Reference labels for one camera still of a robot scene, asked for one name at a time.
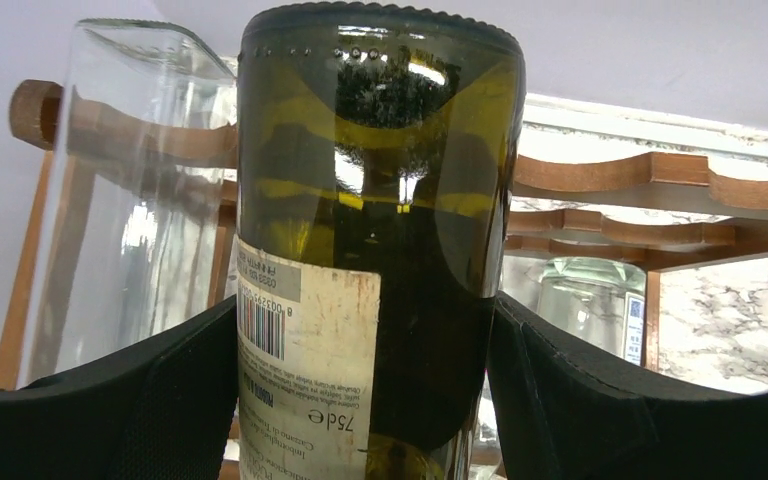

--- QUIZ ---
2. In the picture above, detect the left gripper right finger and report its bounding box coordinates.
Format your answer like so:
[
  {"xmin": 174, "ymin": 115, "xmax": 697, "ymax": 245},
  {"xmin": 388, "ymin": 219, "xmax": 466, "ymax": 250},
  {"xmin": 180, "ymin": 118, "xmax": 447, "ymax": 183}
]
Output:
[{"xmin": 488, "ymin": 293, "xmax": 768, "ymax": 479}]

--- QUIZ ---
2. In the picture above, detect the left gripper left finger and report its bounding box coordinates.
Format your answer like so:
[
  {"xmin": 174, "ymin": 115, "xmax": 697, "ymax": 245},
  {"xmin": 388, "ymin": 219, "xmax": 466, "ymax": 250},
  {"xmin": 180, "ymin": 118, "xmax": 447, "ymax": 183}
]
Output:
[{"xmin": 0, "ymin": 298, "xmax": 238, "ymax": 479}]

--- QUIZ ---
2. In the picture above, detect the green wine bottle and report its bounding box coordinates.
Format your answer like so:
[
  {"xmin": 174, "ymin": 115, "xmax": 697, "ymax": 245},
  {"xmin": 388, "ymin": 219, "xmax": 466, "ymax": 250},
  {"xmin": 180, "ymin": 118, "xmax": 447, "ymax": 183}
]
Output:
[{"xmin": 236, "ymin": 2, "xmax": 526, "ymax": 479}]

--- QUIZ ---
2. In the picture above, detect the clear bottle lower right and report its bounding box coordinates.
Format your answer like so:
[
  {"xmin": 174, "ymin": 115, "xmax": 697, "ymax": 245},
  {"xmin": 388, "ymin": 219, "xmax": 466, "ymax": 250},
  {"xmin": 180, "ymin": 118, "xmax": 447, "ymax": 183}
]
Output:
[{"xmin": 470, "ymin": 256, "xmax": 648, "ymax": 480}]

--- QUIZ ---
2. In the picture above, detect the clear glass bottle top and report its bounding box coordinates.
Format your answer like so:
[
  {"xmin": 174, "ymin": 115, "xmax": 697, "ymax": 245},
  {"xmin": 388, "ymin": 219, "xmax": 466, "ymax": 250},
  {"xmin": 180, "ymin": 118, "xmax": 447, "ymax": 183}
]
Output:
[{"xmin": 17, "ymin": 18, "xmax": 237, "ymax": 386}]

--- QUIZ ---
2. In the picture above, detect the wooden wine rack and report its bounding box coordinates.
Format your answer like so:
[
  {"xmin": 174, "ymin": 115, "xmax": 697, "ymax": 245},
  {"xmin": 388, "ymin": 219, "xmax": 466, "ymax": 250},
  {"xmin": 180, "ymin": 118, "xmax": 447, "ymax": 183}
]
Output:
[{"xmin": 0, "ymin": 79, "xmax": 768, "ymax": 480}]

